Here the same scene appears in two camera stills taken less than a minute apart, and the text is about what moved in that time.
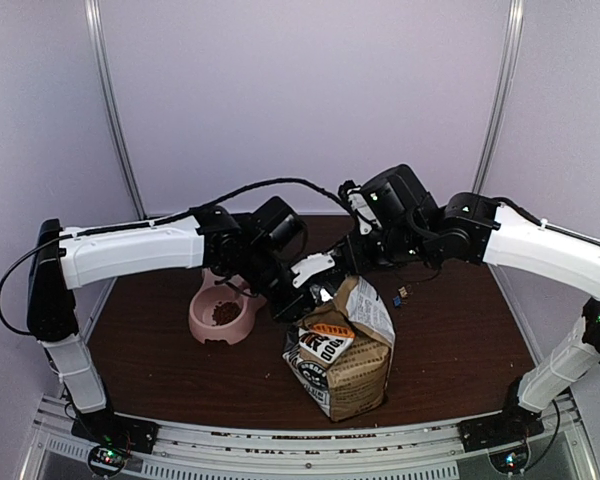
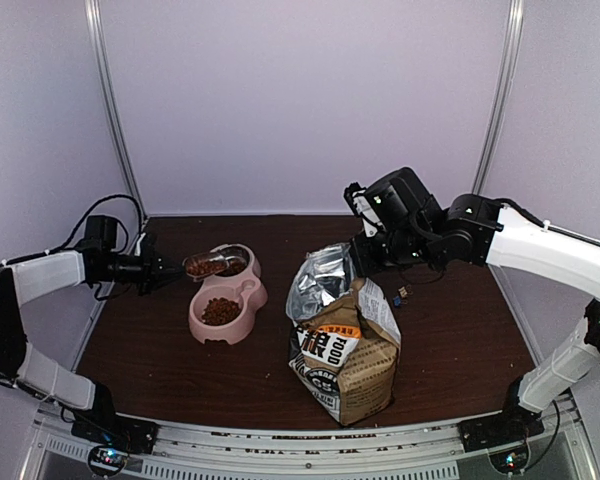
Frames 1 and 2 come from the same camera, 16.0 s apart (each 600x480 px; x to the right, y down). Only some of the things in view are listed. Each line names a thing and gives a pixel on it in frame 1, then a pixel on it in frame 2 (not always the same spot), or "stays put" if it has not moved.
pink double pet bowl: x=223 y=309 stays put
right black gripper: x=358 y=258 stays put
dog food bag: x=339 y=353 stays put
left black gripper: x=291 y=312 -> x=151 y=270
